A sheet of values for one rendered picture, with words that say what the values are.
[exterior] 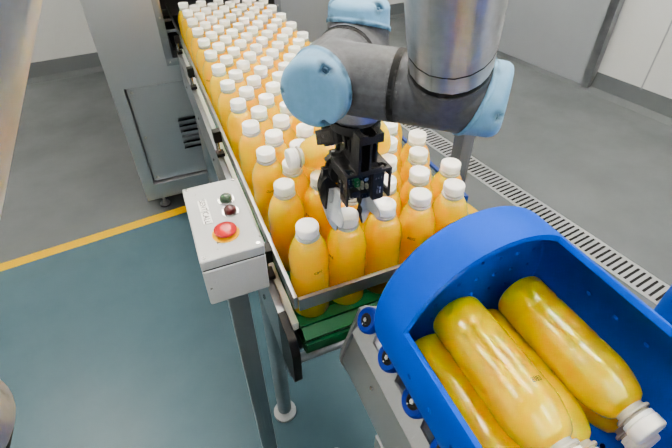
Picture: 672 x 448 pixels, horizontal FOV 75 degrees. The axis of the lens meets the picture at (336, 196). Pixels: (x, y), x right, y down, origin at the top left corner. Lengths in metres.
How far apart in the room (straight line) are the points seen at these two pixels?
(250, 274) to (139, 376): 1.28
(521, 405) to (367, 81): 0.36
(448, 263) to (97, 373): 1.70
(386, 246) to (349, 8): 0.42
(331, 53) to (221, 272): 0.40
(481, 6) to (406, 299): 0.34
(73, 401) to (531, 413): 1.73
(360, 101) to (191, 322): 1.70
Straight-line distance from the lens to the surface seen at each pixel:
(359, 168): 0.59
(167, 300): 2.16
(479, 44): 0.35
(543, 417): 0.52
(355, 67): 0.44
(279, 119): 1.02
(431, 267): 0.52
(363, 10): 0.52
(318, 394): 1.78
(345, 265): 0.77
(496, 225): 0.55
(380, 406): 0.78
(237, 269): 0.71
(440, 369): 0.58
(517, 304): 0.62
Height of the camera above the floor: 1.58
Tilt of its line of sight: 38 degrees down
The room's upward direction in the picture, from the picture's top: straight up
